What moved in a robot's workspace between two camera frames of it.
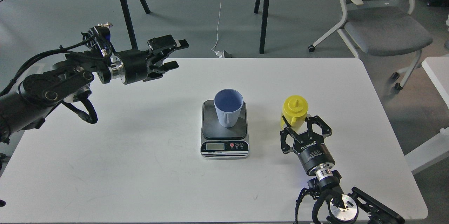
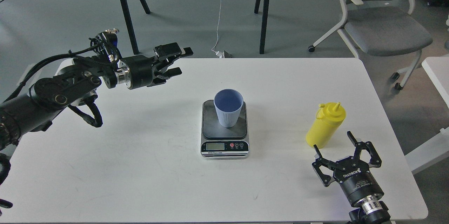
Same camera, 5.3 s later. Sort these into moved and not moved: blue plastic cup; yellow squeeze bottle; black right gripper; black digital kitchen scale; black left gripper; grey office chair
Moved: yellow squeeze bottle; black right gripper; black left gripper
Not moved: black digital kitchen scale; blue plastic cup; grey office chair
